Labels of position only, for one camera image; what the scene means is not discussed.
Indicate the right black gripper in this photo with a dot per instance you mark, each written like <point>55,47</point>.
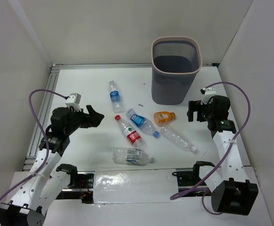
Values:
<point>196,106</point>

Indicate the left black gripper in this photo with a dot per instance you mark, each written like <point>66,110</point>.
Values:
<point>85,117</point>

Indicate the blue label water bottle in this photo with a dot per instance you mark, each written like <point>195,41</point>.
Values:
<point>115,98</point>

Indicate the clear unlabelled plastic bottle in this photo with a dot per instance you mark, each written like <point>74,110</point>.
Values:
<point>178,139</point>

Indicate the wide clear labelled bottle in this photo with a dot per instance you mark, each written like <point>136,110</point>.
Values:
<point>130,156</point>

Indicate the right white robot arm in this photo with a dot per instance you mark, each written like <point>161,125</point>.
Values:
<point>230,187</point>

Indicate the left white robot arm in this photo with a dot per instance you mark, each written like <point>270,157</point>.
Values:
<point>47,178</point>

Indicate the grey mesh waste bin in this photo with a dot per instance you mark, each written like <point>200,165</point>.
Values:
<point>175,63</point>

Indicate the orange juice bottle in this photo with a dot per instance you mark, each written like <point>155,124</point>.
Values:
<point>163,117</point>

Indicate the red label water bottle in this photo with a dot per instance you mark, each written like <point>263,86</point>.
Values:
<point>130,133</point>

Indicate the crushed blue cap bottle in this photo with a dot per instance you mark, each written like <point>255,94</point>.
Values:
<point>144,124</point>

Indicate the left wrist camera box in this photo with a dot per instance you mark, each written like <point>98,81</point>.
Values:
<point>73,101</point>

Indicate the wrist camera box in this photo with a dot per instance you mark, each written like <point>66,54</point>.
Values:
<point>207,94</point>
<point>73,101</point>

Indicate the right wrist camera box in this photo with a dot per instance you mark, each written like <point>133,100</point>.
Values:
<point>207,94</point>

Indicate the back aluminium rail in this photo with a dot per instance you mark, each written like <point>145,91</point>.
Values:
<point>100,66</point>

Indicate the front base mounting rail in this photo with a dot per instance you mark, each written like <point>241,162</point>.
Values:
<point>129,186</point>

